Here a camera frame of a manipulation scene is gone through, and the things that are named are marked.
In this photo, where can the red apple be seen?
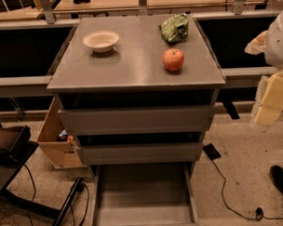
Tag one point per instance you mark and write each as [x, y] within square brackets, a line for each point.
[173, 59]

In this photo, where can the grey middle drawer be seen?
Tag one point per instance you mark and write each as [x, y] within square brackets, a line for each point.
[138, 154]

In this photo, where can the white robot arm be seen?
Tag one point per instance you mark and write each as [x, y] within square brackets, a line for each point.
[270, 43]

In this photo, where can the grey top drawer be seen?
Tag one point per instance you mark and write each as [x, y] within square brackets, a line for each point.
[137, 120]

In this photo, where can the grey drawer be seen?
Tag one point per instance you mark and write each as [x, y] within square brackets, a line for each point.
[144, 195]
[137, 120]
[138, 154]

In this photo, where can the grey drawer cabinet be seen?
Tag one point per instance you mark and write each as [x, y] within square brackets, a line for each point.
[131, 75]

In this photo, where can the white paper bowl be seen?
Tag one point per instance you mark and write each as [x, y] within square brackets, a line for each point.
[101, 41]

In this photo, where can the cardboard box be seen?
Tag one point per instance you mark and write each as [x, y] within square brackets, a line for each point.
[60, 152]

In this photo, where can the black tray on table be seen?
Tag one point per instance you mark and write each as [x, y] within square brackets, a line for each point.
[12, 140]

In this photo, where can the green chip bag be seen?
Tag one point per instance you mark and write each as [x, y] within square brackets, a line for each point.
[175, 28]

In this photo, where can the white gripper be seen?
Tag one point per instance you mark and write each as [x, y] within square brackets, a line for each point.
[277, 48]

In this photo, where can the black power adapter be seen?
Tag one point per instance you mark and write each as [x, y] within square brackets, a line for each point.
[211, 152]

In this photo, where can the grey bottom drawer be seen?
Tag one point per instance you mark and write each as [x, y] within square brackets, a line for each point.
[144, 195]

